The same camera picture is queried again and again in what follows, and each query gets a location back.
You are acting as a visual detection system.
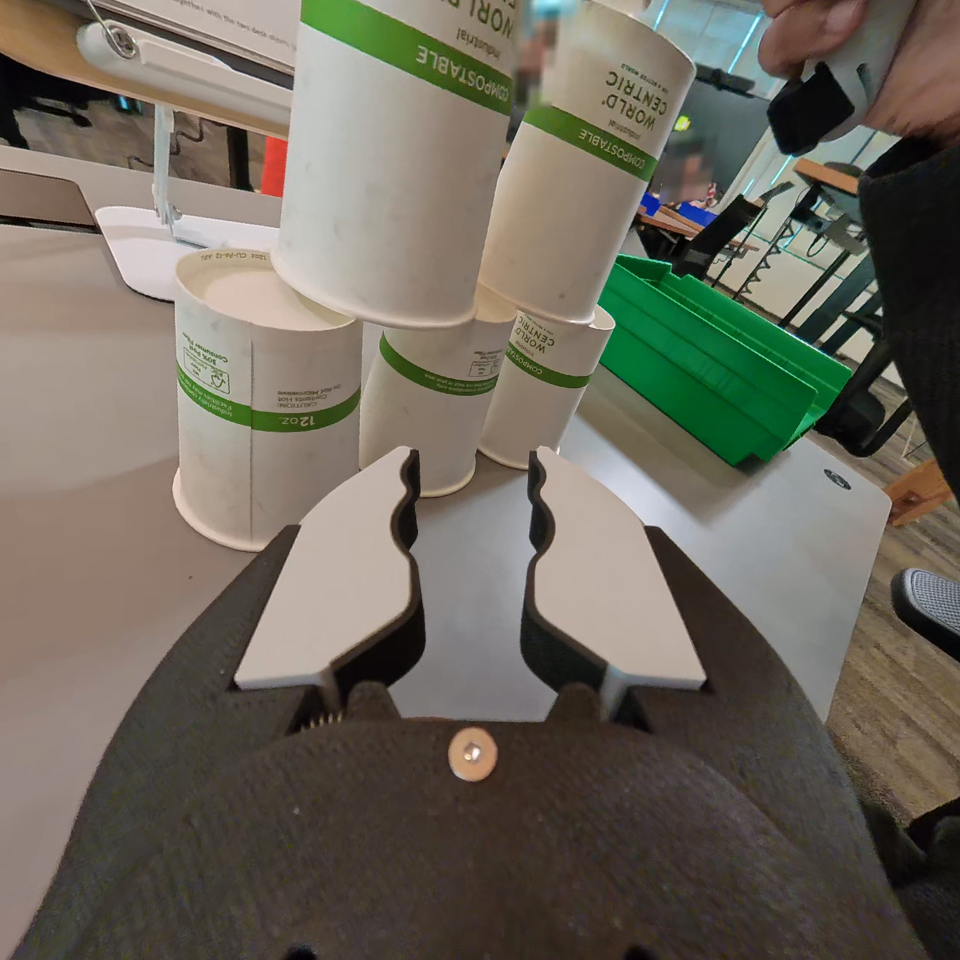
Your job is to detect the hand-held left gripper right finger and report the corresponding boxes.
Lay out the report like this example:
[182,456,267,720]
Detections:
[520,446,710,720]

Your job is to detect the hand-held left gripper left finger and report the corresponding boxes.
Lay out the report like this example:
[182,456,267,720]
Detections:
[232,446,429,717]

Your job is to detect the white paper cup green band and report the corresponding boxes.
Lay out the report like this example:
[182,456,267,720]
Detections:
[171,251,366,554]
[478,0,699,327]
[358,303,519,498]
[270,0,535,331]
[478,296,618,471]

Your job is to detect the grey desk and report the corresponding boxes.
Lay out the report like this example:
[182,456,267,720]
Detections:
[0,142,894,960]

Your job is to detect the person's right hand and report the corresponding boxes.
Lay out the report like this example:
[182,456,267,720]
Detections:
[756,0,960,141]

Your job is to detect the wood edged table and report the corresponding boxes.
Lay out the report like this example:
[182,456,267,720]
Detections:
[780,157,886,346]

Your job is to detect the large black screen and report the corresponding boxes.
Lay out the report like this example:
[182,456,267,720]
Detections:
[660,75,774,196]

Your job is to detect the green plastic bin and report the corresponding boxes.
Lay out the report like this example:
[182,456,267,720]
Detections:
[597,253,854,468]

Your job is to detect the person's grey shoe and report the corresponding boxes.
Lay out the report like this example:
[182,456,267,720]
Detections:
[891,567,960,663]

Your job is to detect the black office chair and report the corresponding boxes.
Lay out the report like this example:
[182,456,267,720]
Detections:
[813,307,918,459]

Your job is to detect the small wooden box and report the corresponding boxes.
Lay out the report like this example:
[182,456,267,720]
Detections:
[885,459,955,528]

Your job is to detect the white monitor stand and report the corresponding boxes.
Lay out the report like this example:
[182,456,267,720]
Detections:
[75,18,295,303]

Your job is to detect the person's leg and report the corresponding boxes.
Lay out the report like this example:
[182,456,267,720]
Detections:
[855,798,960,960]

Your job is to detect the dark grey laptop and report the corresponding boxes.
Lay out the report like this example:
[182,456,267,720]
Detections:
[0,168,100,235]

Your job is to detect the white printed paper sheet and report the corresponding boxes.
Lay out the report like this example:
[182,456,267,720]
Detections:
[90,0,301,75]

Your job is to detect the wooden board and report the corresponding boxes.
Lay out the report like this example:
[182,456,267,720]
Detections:
[0,0,301,140]

